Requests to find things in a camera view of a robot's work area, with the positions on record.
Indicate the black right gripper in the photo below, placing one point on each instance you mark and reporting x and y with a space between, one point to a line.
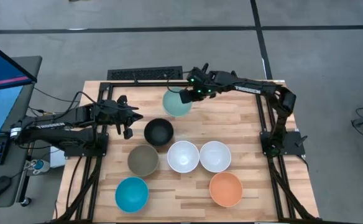
204 82

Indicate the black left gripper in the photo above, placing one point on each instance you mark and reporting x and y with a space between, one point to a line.
113 113

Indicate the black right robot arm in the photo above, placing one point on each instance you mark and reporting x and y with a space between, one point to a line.
256 87

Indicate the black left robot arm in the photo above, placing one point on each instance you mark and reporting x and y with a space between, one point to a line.
60 137

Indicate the mint green bowl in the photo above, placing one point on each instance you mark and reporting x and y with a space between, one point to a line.
175 107

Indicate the black bowl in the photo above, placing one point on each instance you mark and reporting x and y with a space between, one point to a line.
158 132

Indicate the black floor vent grille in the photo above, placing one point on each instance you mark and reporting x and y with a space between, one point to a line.
144 74

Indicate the olive grey bowl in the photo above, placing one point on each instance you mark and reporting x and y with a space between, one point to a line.
143 160

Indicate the white bowl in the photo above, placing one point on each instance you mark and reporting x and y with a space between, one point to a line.
183 156
215 156

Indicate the teal blue bowl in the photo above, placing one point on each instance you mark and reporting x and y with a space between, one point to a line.
131 194

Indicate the white box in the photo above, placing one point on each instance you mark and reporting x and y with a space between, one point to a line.
57 158

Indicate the orange bowl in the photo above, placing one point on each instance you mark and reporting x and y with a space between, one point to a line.
226 189

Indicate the grey computer cart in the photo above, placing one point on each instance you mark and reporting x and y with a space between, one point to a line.
29 67

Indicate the tilted computer monitor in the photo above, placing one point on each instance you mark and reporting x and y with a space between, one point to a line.
1 70

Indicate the black cart caster wheel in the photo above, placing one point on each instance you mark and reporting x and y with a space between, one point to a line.
26 202

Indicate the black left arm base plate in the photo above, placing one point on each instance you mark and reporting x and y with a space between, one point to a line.
100 147

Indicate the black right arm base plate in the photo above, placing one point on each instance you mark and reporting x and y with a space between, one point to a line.
291 143

